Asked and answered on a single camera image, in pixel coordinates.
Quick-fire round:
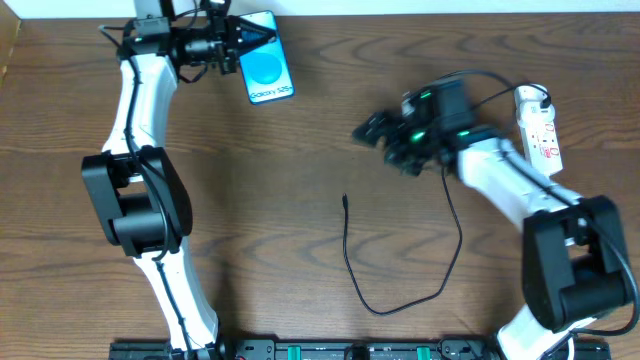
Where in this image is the white power strip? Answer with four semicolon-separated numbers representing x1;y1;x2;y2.
519;119;563;177

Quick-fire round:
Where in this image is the black USB charging cable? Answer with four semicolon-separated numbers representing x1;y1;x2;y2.
341;83;553;317

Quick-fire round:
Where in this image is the white USB charger adapter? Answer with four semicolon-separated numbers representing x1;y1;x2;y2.
514;84;556;128

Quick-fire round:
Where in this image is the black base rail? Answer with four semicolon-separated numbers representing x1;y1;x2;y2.
107;338;613;360

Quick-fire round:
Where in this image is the blue Galaxy smartphone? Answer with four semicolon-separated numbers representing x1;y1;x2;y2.
240;10;295;105

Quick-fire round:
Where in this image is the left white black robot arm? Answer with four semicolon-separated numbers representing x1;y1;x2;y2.
81;1;280;359

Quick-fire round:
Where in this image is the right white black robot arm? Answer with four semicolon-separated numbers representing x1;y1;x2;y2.
353;74;639;359

